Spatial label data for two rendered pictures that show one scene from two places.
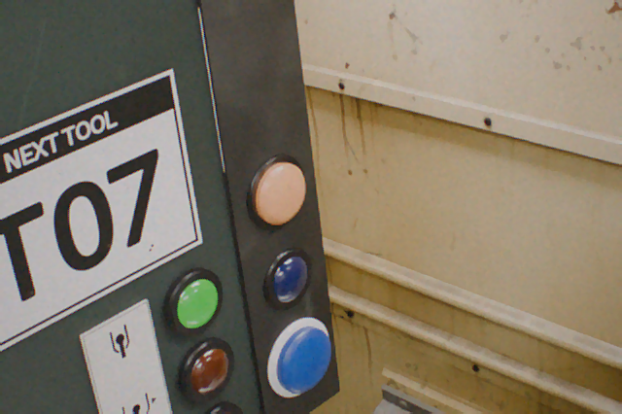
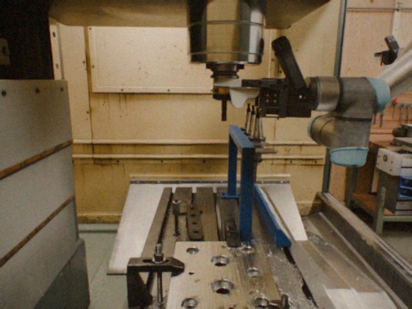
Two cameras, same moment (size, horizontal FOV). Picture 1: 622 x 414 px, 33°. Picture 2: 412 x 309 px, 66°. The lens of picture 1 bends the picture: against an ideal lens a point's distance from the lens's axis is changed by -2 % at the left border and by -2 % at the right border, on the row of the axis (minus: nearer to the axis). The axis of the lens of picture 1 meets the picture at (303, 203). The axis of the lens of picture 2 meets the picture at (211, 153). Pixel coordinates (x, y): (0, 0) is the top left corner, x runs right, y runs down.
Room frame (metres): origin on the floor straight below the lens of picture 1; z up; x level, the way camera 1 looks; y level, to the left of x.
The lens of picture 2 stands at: (-0.07, 0.91, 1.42)
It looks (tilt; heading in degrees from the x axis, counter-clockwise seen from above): 13 degrees down; 310
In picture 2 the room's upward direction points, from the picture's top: 1 degrees clockwise
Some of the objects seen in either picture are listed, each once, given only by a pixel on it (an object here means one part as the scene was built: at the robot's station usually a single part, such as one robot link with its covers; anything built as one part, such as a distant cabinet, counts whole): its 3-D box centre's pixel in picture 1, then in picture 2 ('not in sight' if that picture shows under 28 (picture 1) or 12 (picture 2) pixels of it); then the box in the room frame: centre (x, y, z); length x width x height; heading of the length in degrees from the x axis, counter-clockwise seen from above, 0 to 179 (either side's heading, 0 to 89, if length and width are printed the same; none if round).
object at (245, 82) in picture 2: not in sight; (260, 83); (0.28, 0.34, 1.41); 0.09 x 0.05 x 0.02; 55
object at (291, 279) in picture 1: (289, 278); not in sight; (0.39, 0.01, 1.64); 0.02 x 0.01 x 0.02; 132
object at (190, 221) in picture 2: not in sight; (194, 228); (0.60, 0.20, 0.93); 0.26 x 0.05 x 0.06; 137
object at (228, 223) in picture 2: not in sight; (231, 240); (0.41, 0.25, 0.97); 0.13 x 0.03 x 0.15; 132
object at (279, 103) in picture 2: not in sight; (283, 96); (0.25, 0.28, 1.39); 0.12 x 0.08 x 0.09; 42
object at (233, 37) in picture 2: not in sight; (225, 35); (0.35, 0.37, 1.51); 0.16 x 0.16 x 0.12
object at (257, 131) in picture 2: not in sight; (257, 127); (0.50, -0.03, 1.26); 0.04 x 0.04 x 0.07
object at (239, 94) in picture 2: not in sight; (237, 93); (0.31, 0.38, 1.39); 0.09 x 0.03 x 0.06; 55
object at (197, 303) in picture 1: (195, 302); not in sight; (0.36, 0.05, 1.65); 0.02 x 0.01 x 0.02; 132
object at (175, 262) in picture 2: not in sight; (156, 273); (0.44, 0.49, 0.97); 0.13 x 0.03 x 0.15; 42
